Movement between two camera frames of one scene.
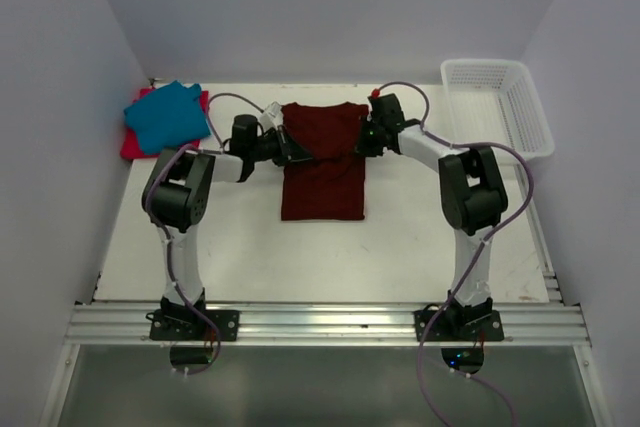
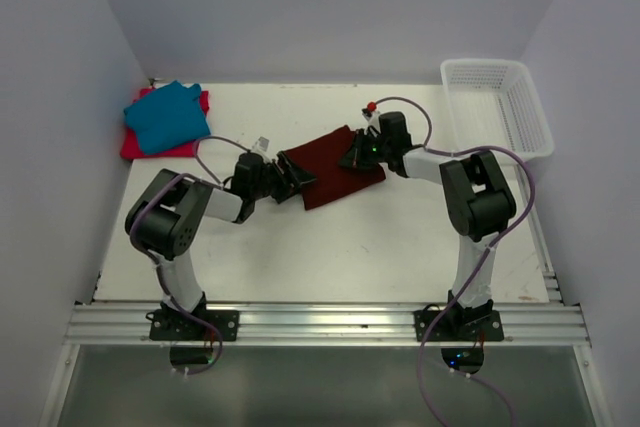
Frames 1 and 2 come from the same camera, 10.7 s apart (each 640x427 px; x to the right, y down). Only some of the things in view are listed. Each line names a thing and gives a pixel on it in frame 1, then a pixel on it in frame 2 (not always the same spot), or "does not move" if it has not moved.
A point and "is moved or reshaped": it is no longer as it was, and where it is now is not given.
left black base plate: (187, 325) does not move
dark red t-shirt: (330, 185) is moved or reshaped
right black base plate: (459, 326) does not move
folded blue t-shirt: (167, 117) does not move
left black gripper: (288, 149) → (289, 181)
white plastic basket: (495, 102) does not move
